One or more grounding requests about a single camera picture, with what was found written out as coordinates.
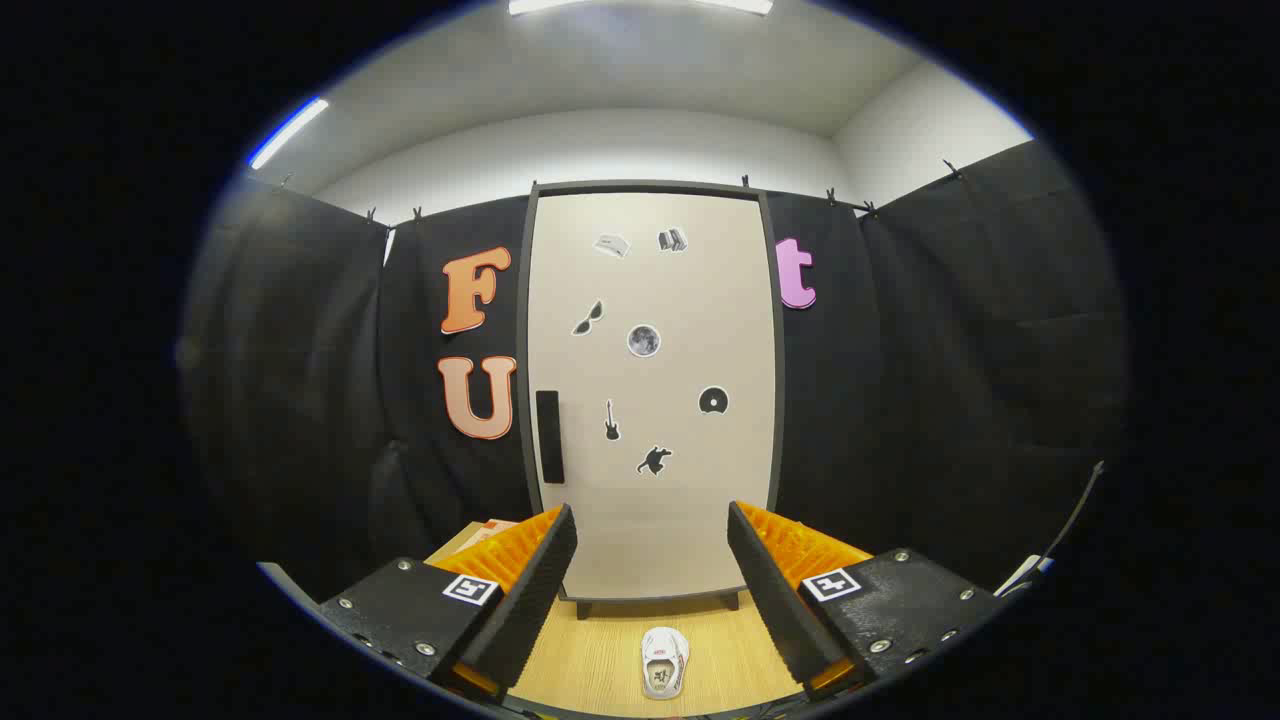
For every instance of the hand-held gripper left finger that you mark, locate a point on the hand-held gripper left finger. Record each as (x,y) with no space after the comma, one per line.
(530,610)

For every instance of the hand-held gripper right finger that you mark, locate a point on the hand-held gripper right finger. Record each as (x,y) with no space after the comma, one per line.
(780,610)

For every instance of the white canvas shoe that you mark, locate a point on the white canvas shoe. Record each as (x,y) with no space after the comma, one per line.
(665,650)

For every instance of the dark grey shoe cabinet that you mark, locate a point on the dark grey shoe cabinet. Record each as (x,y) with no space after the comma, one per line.
(522,330)

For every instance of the stack of books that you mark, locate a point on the stack of books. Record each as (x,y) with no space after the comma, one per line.
(485,530)

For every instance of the long ceiling light strip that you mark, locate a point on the long ceiling light strip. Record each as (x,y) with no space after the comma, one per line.
(288,132)

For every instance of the wide ceiling light panel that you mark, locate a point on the wide ceiling light panel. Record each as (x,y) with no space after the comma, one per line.
(540,5)

